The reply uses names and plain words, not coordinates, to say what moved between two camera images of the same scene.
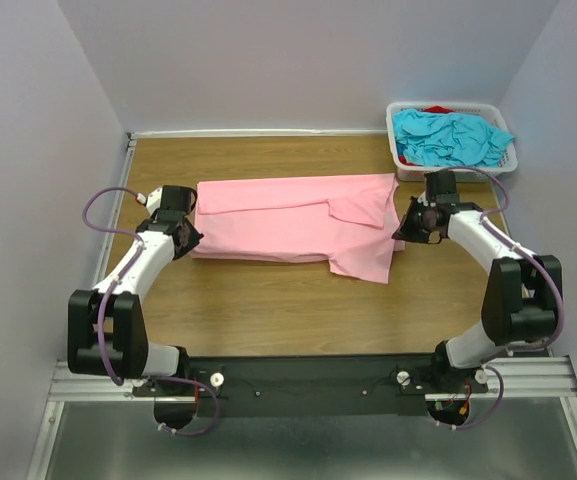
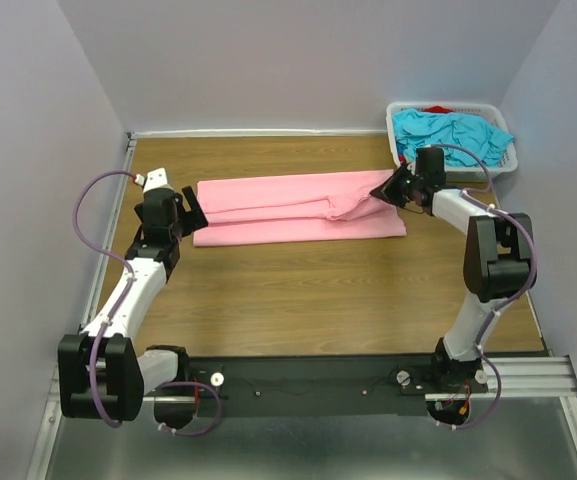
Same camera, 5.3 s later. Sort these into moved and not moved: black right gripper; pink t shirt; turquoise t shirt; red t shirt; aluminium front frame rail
Moved: black right gripper; pink t shirt
Not moved: red t shirt; turquoise t shirt; aluminium front frame rail
